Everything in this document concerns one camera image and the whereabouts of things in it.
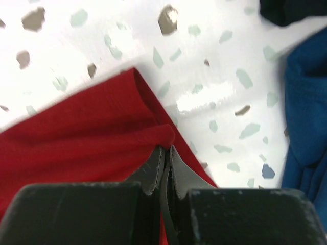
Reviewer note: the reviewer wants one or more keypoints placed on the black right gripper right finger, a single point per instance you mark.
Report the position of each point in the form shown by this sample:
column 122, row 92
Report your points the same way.
column 198, row 213

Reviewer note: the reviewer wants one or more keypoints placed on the navy blue folded t-shirt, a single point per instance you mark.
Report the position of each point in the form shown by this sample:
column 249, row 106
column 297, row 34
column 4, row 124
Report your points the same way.
column 305, row 110

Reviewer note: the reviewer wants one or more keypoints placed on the dark red t-shirt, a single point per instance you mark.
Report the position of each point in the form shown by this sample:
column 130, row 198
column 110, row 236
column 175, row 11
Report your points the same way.
column 101, row 134

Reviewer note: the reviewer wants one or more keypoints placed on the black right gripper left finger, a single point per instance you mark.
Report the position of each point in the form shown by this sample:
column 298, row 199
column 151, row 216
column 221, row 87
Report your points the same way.
column 125, row 212

